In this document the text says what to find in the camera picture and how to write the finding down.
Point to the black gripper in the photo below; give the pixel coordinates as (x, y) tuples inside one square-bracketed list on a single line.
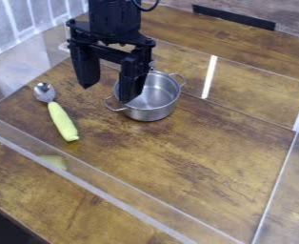
[(109, 36)]

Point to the small steel pot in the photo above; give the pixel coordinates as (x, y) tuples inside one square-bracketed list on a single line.
[(156, 102)]

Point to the clear acrylic enclosure wall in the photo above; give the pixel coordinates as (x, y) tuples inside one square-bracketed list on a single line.
[(183, 180)]

